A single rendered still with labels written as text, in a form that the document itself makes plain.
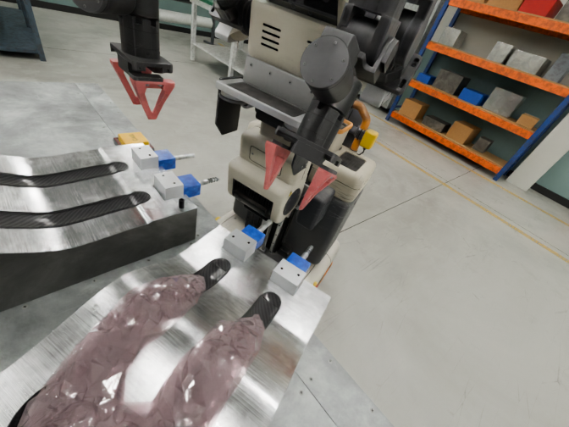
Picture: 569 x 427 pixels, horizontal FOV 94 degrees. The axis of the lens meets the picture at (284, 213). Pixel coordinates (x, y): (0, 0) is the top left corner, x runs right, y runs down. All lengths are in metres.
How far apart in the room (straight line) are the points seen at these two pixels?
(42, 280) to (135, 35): 0.39
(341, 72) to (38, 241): 0.46
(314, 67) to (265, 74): 0.41
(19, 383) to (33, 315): 0.15
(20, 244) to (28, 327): 0.12
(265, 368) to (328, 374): 0.15
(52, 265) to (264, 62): 0.60
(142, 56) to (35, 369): 0.45
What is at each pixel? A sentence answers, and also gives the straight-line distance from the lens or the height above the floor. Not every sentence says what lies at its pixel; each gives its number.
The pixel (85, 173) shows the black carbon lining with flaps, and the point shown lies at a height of 0.88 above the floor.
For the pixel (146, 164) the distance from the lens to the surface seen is 0.63.
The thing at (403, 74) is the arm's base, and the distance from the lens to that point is 0.68.
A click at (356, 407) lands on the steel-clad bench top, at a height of 0.80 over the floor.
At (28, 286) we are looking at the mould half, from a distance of 0.54.
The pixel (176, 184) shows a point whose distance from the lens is 0.55.
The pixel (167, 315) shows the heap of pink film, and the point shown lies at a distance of 0.38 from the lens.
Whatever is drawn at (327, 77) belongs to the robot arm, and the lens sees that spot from 0.34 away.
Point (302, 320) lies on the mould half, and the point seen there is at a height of 0.86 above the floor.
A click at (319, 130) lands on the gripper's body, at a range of 0.40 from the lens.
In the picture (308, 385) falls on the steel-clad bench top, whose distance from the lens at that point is 0.49.
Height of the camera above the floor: 1.24
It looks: 38 degrees down
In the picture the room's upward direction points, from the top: 19 degrees clockwise
